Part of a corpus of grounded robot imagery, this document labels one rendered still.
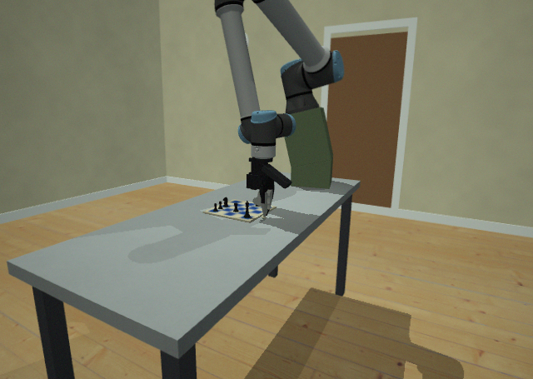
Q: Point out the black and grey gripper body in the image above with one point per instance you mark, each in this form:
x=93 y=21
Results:
x=257 y=177

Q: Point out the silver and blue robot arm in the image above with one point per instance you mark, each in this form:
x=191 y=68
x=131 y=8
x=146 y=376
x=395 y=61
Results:
x=317 y=67

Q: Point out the blue and cream chessboard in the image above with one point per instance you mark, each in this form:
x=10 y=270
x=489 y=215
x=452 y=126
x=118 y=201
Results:
x=227 y=212

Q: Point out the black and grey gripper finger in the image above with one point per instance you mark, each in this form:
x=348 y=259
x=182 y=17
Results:
x=269 y=199
x=261 y=199

